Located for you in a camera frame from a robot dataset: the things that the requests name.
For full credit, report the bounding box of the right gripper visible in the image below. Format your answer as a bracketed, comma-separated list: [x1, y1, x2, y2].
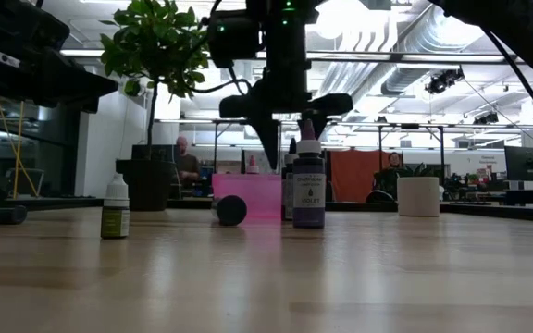
[218, 68, 355, 170]

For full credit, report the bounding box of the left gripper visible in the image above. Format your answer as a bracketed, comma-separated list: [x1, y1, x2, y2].
[0, 0, 120, 115]

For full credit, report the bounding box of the large black-capped dye bottle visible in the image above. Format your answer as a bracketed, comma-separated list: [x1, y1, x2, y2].
[280, 137, 301, 222]

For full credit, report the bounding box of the large violet dye bottle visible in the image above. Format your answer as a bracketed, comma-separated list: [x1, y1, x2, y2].
[292, 118, 327, 230]

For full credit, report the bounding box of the large blue-capped dye bottle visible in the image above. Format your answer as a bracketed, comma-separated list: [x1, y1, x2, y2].
[210, 194, 249, 228]

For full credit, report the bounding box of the small dark dye bottle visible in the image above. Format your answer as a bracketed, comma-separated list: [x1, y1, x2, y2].
[0, 204, 29, 226]

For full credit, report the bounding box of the small green dye bottle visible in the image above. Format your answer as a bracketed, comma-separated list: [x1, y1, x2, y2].
[100, 173, 130, 241]

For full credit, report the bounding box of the dark glass partition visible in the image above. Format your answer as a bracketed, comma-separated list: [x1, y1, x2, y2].
[0, 92, 82, 201]

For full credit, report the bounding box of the pink plastic tray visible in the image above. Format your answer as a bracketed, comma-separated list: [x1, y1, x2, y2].
[211, 173, 330, 228]

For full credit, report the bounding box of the orange partition screen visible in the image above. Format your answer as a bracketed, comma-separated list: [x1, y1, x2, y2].
[329, 150, 404, 204]

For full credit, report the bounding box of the leafy tree in black pot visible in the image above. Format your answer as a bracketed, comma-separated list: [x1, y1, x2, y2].
[98, 0, 219, 213]

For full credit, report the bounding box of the person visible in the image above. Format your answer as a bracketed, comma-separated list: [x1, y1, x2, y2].
[173, 135, 203, 186]
[373, 151, 411, 201]

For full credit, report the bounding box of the succulent in white pot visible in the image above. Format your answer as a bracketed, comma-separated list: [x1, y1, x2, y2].
[396, 162, 441, 218]

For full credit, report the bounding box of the black ceiling spotlight cluster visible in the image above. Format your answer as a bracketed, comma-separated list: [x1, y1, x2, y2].
[472, 110, 500, 126]
[424, 67, 465, 96]

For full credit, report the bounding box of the black computer monitor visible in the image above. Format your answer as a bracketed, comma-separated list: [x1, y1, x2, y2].
[504, 145, 533, 182]

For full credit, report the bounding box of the black office desk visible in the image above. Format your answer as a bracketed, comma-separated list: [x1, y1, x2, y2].
[455, 187, 533, 223]

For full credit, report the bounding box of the yellow extension cable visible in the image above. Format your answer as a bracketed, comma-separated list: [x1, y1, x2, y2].
[12, 100, 24, 201]
[0, 95, 41, 200]

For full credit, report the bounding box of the black metal stand frame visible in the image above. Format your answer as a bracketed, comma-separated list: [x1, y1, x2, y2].
[377, 122, 447, 191]

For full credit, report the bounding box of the long black light rail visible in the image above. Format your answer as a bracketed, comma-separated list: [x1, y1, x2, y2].
[60, 48, 527, 65]

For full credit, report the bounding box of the silver ventilation duct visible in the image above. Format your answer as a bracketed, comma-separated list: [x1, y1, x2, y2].
[379, 0, 494, 96]

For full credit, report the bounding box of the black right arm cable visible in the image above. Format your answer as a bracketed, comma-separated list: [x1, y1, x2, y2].
[482, 28, 533, 141]

